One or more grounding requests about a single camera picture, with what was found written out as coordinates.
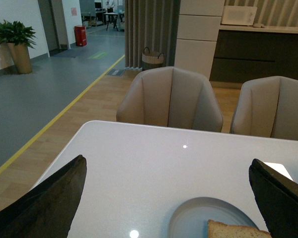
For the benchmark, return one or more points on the green potted plant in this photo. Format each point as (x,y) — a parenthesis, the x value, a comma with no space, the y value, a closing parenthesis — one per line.
(18,38)

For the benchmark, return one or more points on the grey round plate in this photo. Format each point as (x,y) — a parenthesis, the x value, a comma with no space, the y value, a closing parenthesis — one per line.
(190,219)

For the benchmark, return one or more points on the white microwave oven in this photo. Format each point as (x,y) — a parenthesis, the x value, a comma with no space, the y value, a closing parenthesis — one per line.
(238,15)

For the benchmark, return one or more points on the brown bread slice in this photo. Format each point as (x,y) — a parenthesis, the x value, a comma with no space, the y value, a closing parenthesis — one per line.
(222,230)

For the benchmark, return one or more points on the white tall cabinet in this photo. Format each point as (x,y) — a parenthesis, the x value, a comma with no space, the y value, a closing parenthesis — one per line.
(197,34)

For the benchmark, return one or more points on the beige chair on left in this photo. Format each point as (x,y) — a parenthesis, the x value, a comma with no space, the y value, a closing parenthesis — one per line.
(172,97)

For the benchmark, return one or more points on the dark kitchen counter cabinet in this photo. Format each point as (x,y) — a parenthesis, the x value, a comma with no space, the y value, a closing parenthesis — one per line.
(245,55)

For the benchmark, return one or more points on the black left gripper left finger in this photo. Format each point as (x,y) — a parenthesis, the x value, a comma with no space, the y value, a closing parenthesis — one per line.
(47,210)

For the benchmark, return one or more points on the woven basket with handles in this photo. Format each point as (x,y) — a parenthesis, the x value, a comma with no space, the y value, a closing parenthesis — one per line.
(151,59)

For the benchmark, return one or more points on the grey pleated curtain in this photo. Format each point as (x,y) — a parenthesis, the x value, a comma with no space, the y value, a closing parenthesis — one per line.
(152,24)

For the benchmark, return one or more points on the red bin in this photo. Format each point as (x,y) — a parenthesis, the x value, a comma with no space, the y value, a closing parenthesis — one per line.
(80,35)

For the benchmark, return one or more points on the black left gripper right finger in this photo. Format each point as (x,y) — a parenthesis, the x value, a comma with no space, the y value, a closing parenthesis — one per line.
(277,199)

